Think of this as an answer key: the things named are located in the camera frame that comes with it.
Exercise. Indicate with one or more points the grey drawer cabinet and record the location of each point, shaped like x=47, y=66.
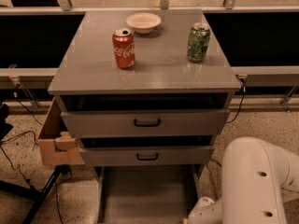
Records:
x=162, y=78

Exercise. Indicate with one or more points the grey bottom drawer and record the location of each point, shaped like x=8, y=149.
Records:
x=162, y=194

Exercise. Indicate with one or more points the red cola can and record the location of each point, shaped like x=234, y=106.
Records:
x=124, y=48

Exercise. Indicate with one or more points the grey top drawer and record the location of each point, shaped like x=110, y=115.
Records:
x=95, y=124

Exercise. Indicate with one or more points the green soda can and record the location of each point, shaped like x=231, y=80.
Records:
x=198, y=42

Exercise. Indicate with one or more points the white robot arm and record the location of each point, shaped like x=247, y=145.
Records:
x=257, y=178

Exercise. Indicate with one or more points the black tripod stand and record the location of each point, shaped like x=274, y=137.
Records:
x=32, y=194

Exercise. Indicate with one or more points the grey drawer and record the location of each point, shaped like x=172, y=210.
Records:
x=133, y=156
x=95, y=124
x=162, y=194

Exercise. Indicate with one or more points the wooden side box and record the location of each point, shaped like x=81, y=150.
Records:
x=56, y=145

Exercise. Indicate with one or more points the white paper bowl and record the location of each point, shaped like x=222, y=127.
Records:
x=143, y=22

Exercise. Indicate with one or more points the grey middle drawer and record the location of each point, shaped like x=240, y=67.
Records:
x=133, y=156

